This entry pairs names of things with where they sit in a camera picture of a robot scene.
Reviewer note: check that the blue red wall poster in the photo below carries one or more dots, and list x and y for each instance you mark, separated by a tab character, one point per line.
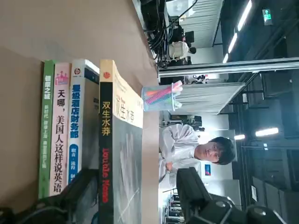
208	170

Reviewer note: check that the black book with cream band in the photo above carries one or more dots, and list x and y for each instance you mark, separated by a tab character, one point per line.
106	140

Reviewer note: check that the book with pink spine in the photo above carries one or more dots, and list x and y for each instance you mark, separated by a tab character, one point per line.
60	140

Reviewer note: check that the book with green spine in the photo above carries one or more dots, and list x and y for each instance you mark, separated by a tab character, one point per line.
46	116

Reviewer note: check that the white book with blue print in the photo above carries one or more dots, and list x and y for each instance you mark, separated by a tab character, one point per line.
75	116

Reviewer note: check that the aluminium frame beam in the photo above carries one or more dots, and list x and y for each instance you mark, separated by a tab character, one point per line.
222	67

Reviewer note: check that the white partition panel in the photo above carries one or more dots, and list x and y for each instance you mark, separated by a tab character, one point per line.
210	98

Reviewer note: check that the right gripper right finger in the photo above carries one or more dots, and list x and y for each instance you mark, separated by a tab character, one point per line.
196	200

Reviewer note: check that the clear blue pen cup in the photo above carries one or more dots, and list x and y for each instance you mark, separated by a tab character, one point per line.
156	106

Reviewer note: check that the green exit sign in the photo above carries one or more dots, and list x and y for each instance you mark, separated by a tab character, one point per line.
267	16

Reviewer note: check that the person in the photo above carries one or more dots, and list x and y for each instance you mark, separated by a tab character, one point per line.
178	50
180	149

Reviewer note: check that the ceiling light strip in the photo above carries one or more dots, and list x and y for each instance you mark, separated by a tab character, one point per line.
245	15
239	137
232	42
225	58
267	131

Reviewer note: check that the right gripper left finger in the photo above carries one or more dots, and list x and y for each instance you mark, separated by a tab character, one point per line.
70	200

